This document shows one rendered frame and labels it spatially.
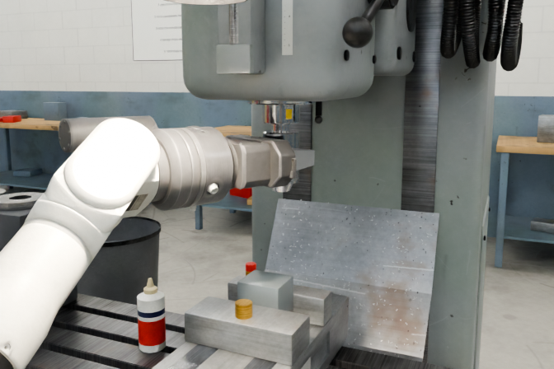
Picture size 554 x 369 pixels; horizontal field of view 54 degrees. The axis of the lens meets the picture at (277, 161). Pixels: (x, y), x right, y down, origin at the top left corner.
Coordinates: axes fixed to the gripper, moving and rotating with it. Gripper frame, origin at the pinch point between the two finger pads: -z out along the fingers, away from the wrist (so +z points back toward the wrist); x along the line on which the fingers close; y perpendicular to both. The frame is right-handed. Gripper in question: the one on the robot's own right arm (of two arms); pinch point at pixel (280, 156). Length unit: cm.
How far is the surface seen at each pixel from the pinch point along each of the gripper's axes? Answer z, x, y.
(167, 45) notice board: -251, 454, -48
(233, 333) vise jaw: 8.6, -1.3, 21.0
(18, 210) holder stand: 19.8, 42.8, 11.9
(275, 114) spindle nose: 2.1, -1.2, -5.5
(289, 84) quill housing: 6.1, -8.0, -9.3
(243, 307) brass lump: 7.2, -1.5, 17.9
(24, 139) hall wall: -162, 646, 61
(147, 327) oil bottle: 10.1, 17.5, 26.4
